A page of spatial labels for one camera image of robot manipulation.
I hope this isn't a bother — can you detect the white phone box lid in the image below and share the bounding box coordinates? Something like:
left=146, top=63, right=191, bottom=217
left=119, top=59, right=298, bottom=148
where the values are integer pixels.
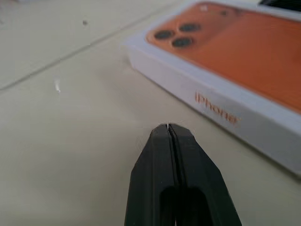
left=121, top=0, right=301, bottom=180

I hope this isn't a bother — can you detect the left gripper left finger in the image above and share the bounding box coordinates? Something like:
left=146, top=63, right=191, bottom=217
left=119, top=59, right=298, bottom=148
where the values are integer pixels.
left=124, top=124, right=177, bottom=226

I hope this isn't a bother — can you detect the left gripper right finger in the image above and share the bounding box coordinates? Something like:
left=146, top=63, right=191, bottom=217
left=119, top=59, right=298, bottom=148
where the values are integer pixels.
left=168, top=124, right=243, bottom=226

